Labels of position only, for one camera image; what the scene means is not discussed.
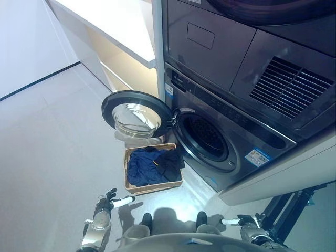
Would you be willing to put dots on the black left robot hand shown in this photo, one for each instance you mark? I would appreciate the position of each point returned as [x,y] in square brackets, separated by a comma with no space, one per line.
[106,202]

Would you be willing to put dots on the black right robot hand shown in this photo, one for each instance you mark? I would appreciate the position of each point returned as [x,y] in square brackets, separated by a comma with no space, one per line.
[244,220]

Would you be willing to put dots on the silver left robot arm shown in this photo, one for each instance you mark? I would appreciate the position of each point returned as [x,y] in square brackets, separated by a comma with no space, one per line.
[98,223]

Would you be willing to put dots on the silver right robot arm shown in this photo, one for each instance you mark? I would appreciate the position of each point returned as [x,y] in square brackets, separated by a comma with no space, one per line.
[256,233]

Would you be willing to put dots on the woven wicker laundry basket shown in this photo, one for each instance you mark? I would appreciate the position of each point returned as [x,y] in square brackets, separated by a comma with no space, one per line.
[147,189]

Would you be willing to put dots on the grey front-load washing machine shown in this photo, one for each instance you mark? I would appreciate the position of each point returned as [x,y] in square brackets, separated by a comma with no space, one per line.
[202,101]

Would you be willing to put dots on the silver right robot leg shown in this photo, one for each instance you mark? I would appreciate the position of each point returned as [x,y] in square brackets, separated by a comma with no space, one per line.
[208,230]

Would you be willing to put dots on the black right robot foot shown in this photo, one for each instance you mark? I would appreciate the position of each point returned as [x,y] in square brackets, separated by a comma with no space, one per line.
[202,218]

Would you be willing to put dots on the black robot foot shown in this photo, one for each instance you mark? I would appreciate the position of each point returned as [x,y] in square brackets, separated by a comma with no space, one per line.
[147,220]
[202,218]

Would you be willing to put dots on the black left robot foot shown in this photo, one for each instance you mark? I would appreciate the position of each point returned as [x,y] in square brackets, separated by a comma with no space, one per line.
[147,220]

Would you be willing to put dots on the black tripod stand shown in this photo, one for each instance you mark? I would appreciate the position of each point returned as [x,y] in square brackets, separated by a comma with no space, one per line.
[288,210]

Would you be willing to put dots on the dark blue garment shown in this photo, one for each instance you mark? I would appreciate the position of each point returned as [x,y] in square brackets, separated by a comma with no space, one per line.
[141,168]

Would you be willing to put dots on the white rectangular info sticker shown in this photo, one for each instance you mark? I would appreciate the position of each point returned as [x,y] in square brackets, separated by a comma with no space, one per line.
[257,157]

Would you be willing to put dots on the grey robot torso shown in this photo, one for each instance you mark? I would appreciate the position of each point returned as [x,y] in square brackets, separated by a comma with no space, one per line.
[183,242]

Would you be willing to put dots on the round black glass washer door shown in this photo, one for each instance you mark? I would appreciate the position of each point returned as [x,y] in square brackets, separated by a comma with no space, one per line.
[108,105]

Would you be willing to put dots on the blue white energy label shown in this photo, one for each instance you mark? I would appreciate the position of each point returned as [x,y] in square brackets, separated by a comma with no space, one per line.
[169,93]

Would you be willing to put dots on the grey dryer with vent grille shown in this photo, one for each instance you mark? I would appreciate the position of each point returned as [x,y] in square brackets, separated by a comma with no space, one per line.
[223,65]

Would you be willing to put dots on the white counter cabinet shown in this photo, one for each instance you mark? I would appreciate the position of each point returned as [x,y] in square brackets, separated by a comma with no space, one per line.
[105,29]

